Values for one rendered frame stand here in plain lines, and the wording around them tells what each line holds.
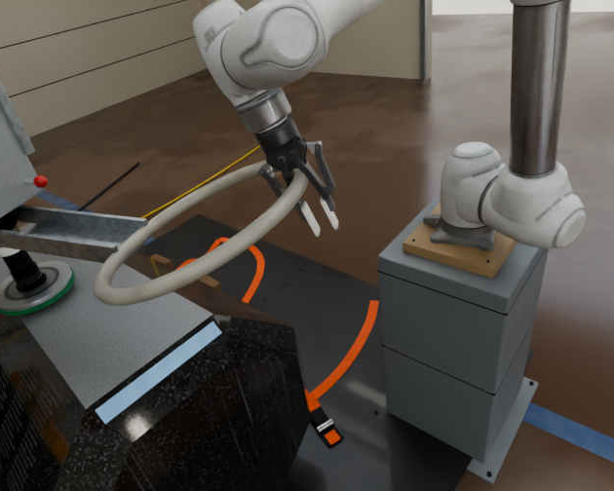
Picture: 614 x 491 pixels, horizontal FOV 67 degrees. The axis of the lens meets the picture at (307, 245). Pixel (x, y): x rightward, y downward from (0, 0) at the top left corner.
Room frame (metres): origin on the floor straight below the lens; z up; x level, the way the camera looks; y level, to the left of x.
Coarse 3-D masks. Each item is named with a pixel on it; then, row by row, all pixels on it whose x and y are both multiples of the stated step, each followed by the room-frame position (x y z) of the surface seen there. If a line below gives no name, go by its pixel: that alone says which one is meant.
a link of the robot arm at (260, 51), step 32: (288, 0) 0.66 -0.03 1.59; (320, 0) 0.73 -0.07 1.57; (352, 0) 0.75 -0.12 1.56; (384, 0) 0.88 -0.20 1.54; (256, 32) 0.63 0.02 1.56; (288, 32) 0.63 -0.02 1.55; (320, 32) 0.65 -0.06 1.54; (224, 64) 0.74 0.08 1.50; (256, 64) 0.64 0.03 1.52; (288, 64) 0.62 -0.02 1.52
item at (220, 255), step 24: (216, 192) 1.05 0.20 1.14; (288, 192) 0.73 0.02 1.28; (168, 216) 1.00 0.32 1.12; (264, 216) 0.67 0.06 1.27; (144, 240) 0.95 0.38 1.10; (240, 240) 0.63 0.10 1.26; (120, 264) 0.85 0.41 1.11; (192, 264) 0.61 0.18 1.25; (216, 264) 0.60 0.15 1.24; (96, 288) 0.70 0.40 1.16; (120, 288) 0.64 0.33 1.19; (144, 288) 0.60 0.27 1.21; (168, 288) 0.59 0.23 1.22
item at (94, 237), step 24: (24, 216) 1.14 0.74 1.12; (48, 216) 1.10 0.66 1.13; (72, 216) 1.06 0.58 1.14; (96, 216) 1.03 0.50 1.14; (120, 216) 1.01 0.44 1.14; (0, 240) 1.02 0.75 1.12; (24, 240) 0.99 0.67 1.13; (48, 240) 0.95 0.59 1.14; (72, 240) 0.93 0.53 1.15; (96, 240) 0.99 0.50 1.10; (120, 240) 0.97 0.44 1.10
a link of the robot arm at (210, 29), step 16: (224, 0) 0.83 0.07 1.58; (208, 16) 0.81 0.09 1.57; (224, 16) 0.80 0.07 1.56; (240, 16) 0.82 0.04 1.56; (208, 32) 0.80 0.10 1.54; (224, 32) 0.78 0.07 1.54; (208, 48) 0.80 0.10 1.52; (208, 64) 0.81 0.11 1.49; (224, 80) 0.78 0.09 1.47; (240, 96) 0.79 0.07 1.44; (256, 96) 0.79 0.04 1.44
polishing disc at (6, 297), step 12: (48, 264) 1.20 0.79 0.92; (60, 264) 1.19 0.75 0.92; (48, 276) 1.14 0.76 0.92; (60, 276) 1.13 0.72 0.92; (0, 288) 1.11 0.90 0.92; (12, 288) 1.10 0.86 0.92; (36, 288) 1.08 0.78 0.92; (48, 288) 1.07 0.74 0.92; (60, 288) 1.07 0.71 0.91; (0, 300) 1.06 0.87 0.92; (12, 300) 1.05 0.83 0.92; (24, 300) 1.04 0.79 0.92; (36, 300) 1.03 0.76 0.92
